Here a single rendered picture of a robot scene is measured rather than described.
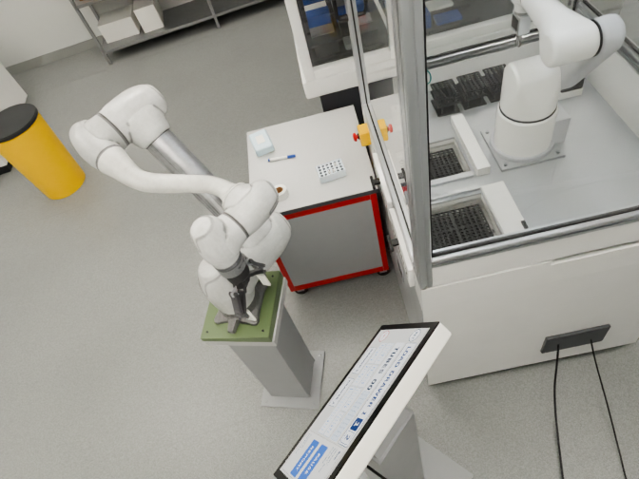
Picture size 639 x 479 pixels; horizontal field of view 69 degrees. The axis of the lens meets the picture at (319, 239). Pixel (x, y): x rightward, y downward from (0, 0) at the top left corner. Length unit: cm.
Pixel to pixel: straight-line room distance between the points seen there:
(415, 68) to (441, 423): 175
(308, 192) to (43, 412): 195
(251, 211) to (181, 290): 177
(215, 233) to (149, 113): 53
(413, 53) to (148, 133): 97
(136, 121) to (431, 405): 175
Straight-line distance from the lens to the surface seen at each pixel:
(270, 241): 166
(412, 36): 92
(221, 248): 130
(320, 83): 254
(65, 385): 315
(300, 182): 219
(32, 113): 397
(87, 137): 164
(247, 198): 135
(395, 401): 114
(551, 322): 207
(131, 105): 165
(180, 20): 554
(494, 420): 238
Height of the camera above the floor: 227
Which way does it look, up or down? 51 degrees down
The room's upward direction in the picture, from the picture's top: 19 degrees counter-clockwise
